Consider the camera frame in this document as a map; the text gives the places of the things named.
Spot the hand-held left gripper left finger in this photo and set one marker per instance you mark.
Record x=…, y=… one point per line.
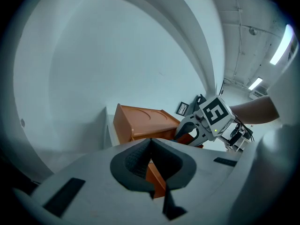
x=105, y=207

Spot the ceiling light panel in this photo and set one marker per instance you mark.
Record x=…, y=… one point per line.
x=281, y=46
x=255, y=83

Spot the person's right forearm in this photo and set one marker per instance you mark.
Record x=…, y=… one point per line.
x=255, y=111

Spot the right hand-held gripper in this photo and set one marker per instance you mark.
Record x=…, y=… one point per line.
x=215, y=116

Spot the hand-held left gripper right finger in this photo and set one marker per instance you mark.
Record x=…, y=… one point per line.
x=206, y=172

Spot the white air conditioner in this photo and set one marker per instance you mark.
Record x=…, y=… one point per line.
x=257, y=93

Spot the black framed picture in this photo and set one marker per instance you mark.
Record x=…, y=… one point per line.
x=182, y=108

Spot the orange cardboard box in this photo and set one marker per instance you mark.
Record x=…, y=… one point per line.
x=140, y=123

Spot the round ceiling fixture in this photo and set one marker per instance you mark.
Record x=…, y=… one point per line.
x=253, y=31

